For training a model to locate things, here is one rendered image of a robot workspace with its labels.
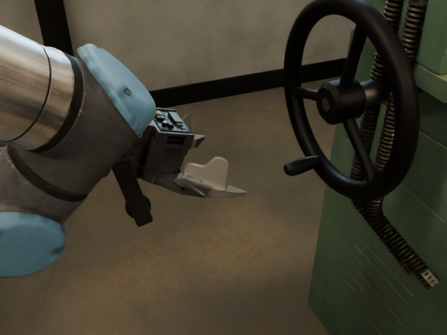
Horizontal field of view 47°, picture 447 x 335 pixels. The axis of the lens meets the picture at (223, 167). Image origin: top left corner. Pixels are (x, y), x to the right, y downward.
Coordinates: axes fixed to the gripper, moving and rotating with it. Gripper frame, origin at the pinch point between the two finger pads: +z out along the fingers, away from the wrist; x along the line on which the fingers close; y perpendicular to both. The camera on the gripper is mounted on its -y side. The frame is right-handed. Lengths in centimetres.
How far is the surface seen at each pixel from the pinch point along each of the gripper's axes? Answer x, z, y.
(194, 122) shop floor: 115, 61, -52
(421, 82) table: -11.4, 17.1, 21.8
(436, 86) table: -14.0, 16.8, 22.4
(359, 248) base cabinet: 1.7, 42.3, -20.5
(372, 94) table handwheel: -7.2, 14.5, 17.5
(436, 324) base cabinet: -21, 42, -19
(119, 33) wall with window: 134, 27, -26
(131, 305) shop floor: 36, 13, -70
